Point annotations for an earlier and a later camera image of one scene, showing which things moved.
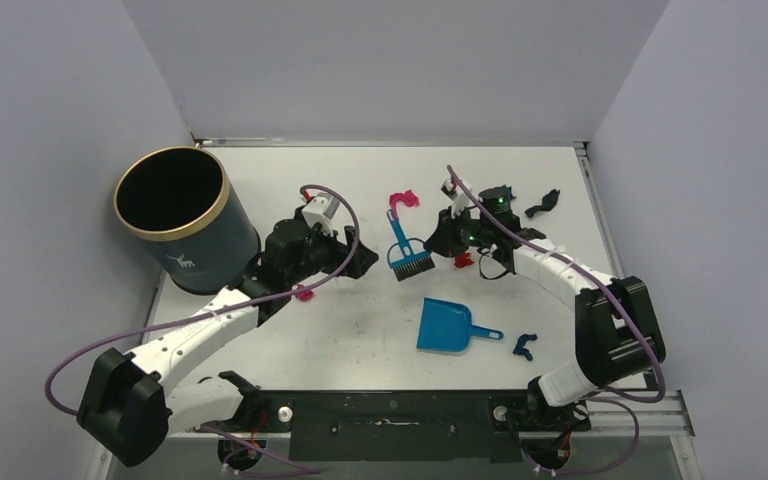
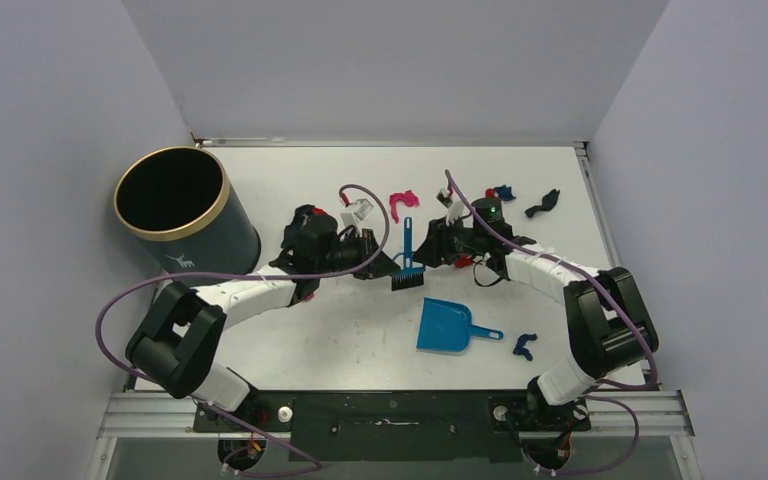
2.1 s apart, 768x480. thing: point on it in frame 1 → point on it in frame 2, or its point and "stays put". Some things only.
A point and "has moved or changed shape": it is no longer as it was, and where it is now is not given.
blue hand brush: [410, 264] has moved or changed shape
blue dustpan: [447, 326] stays put
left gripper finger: [362, 257] → [381, 266]
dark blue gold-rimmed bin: [178, 202] stays put
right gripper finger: [442, 241] → [428, 254]
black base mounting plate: [403, 426] stays put
